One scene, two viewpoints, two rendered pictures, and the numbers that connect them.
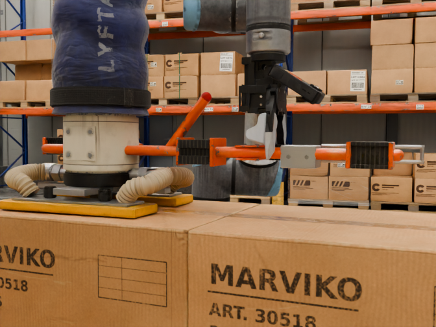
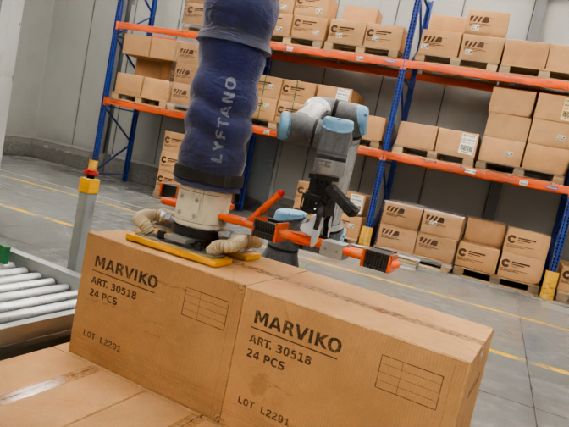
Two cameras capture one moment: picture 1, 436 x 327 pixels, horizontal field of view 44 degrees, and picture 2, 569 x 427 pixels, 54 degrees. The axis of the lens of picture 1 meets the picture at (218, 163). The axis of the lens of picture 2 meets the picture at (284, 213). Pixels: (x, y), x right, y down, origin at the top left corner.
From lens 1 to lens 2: 60 cm
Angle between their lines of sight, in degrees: 5
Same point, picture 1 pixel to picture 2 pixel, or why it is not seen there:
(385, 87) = (494, 156)
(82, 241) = (178, 275)
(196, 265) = (247, 308)
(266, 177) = not seen: hidden behind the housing
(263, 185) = not seen: hidden behind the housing
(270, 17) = (332, 152)
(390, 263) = (361, 335)
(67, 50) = (191, 141)
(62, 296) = (157, 307)
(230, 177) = not seen: hidden behind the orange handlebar
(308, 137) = (408, 188)
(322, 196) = (408, 249)
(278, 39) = (334, 168)
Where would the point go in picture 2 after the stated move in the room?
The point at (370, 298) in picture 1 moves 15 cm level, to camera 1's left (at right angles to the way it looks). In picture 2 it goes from (345, 353) to (285, 340)
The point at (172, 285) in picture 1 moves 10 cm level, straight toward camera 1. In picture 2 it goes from (229, 318) to (226, 329)
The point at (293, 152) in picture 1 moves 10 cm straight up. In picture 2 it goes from (328, 246) to (336, 212)
